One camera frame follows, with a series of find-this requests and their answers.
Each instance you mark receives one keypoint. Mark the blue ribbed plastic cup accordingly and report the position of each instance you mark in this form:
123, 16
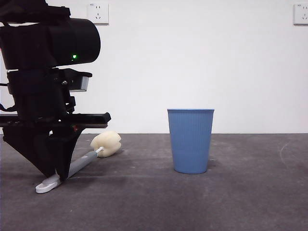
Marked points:
190, 144

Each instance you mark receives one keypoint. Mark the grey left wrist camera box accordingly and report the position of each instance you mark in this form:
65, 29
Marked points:
83, 83

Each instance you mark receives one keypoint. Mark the white wall socket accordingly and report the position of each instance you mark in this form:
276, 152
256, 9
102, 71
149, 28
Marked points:
101, 12
301, 14

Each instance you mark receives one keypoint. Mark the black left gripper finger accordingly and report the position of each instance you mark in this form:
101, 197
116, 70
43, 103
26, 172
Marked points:
63, 154
24, 144

